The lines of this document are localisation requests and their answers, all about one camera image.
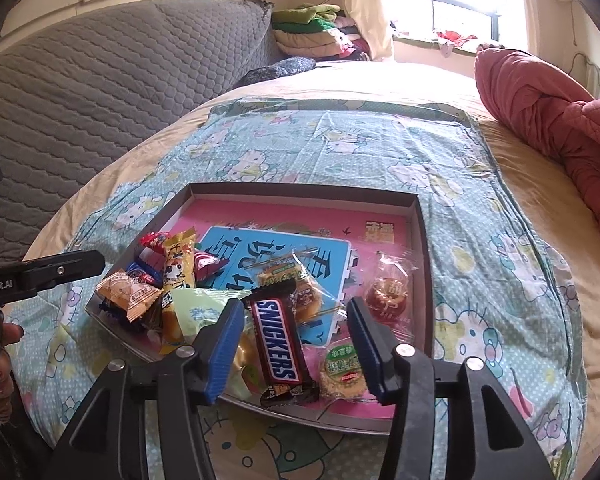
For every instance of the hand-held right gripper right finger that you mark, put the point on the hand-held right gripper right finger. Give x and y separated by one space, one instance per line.
372 355

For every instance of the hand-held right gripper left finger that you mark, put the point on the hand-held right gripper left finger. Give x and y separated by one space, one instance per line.
222 355

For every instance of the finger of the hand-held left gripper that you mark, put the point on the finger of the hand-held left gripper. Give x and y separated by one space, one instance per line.
62 270

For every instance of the round pastry with green label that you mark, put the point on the round pastry with green label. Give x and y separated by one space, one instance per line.
342 370

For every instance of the light green clear snack packet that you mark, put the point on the light green clear snack packet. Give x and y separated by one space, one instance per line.
200 310

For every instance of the round brown pastry clear wrapper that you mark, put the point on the round brown pastry clear wrapper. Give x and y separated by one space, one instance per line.
387 300

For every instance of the brown wrapper chocolate bar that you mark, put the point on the brown wrapper chocolate bar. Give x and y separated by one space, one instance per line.
275 330

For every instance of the small orange snack packet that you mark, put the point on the small orange snack packet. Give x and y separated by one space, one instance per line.
127 292

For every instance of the long red snack packet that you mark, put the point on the long red snack packet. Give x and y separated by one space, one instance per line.
207 265

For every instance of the yellow cartoon snack packet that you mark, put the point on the yellow cartoon snack packet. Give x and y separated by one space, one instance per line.
177 270

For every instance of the clear cake green label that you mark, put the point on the clear cake green label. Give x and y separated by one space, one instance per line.
290 280

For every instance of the shallow box with pink print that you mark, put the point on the shallow box with pink print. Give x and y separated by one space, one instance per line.
380 220

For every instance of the person's left hand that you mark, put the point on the person's left hand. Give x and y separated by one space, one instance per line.
7 355

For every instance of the grey quilted headboard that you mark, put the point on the grey quilted headboard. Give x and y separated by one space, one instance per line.
105 90

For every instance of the cartoon cat printed blanket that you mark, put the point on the cartoon cat printed blanket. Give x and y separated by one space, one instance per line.
355 145

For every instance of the dark patterned pillow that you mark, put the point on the dark patterned pillow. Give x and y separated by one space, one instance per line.
280 70

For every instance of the pink quilted comforter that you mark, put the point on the pink quilted comforter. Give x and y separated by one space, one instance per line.
545 105

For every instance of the clothes on window sill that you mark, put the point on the clothes on window sill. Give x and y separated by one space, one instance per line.
452 40

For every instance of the stack of folded clothes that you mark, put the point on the stack of folded clothes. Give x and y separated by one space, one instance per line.
312 32

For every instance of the cream curtain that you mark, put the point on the cream curtain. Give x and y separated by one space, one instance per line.
362 5

